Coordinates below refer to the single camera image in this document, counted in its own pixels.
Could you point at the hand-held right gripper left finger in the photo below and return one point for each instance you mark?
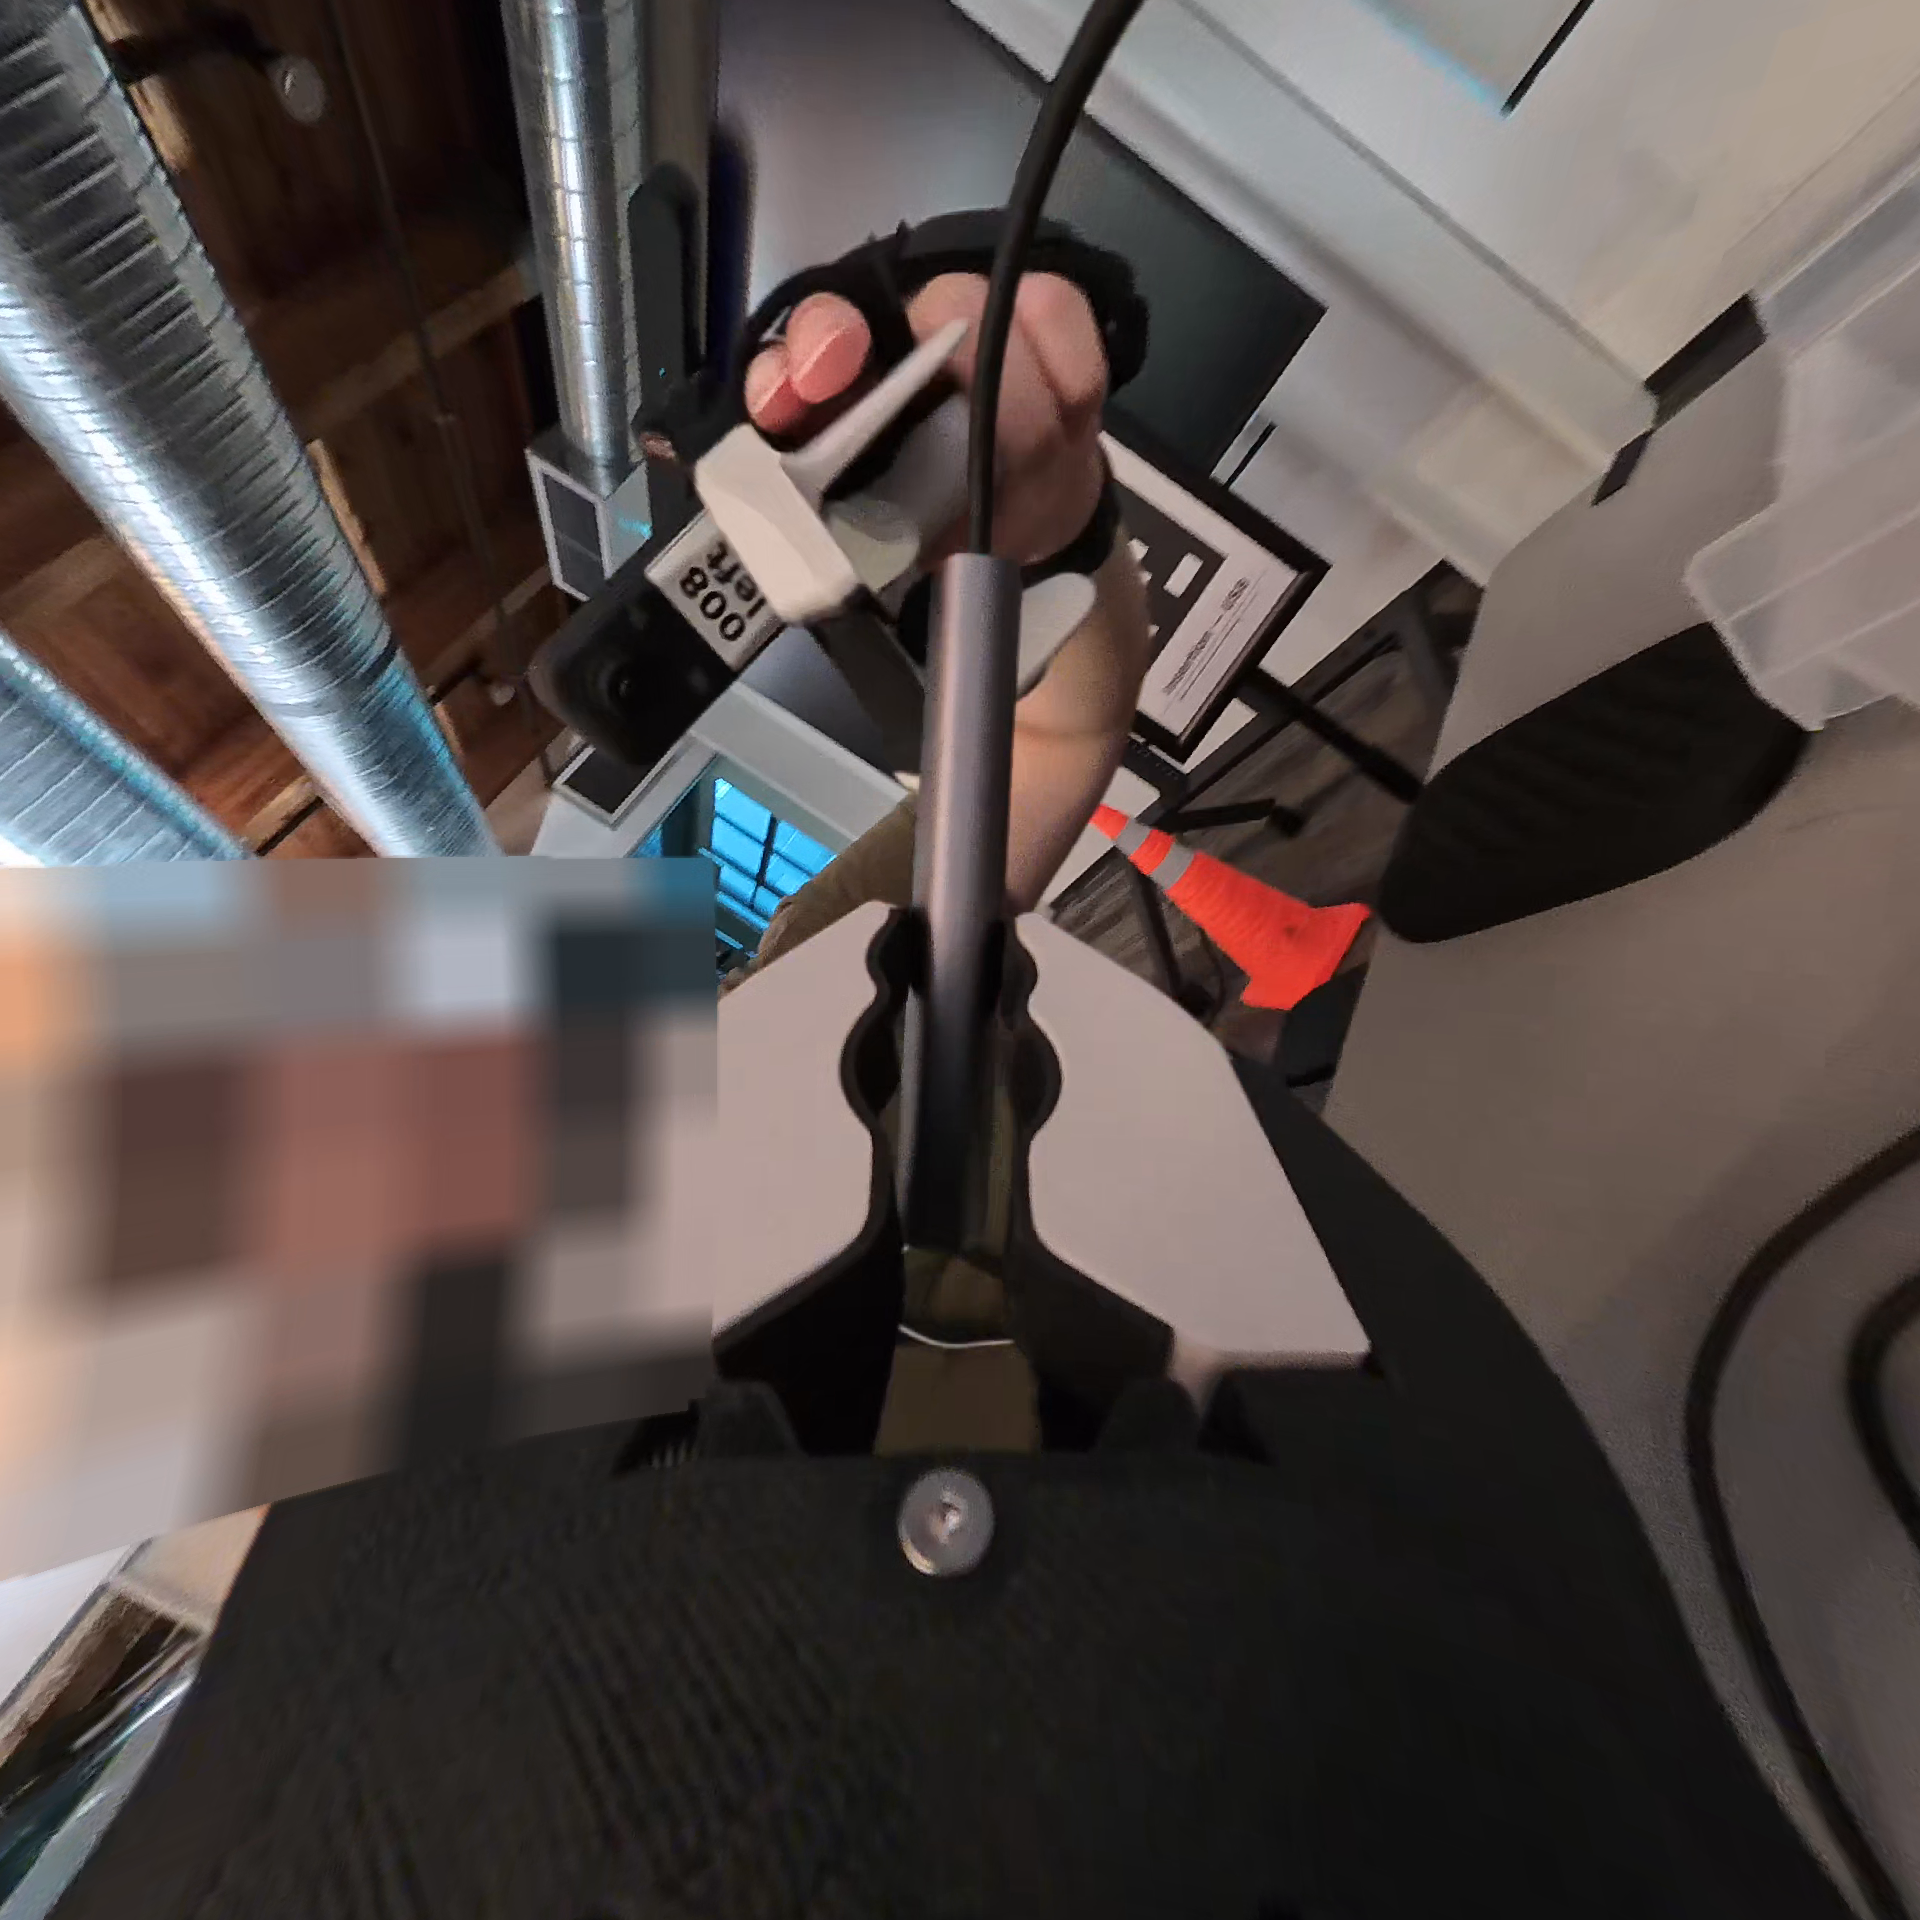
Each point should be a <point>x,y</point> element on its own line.
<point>795,1171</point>

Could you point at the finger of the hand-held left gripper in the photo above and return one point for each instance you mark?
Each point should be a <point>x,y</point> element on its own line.
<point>1057,636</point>
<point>826,451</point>

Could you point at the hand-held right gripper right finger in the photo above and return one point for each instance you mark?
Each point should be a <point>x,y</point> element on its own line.
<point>1186,1200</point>

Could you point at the grey metal USB hub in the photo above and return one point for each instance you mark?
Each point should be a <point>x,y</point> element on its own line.
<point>968,901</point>

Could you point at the clear plastic bin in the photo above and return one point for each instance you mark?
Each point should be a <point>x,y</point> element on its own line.
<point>1832,451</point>

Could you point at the person's left hand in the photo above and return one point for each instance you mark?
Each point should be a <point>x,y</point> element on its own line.
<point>1036,421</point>

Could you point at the black white marker sign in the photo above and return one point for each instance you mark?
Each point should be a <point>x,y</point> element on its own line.
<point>1216,601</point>

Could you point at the orange floor cone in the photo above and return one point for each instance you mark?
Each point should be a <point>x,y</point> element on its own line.
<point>1260,914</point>

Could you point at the black monitor screen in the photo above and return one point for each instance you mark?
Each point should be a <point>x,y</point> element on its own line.
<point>1201,316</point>

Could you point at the black quilted cushion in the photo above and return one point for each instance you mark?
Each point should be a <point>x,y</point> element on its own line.
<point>1592,795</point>

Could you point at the silver ventilation duct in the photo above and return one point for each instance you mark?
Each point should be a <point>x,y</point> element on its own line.
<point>601,210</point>
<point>210,392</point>

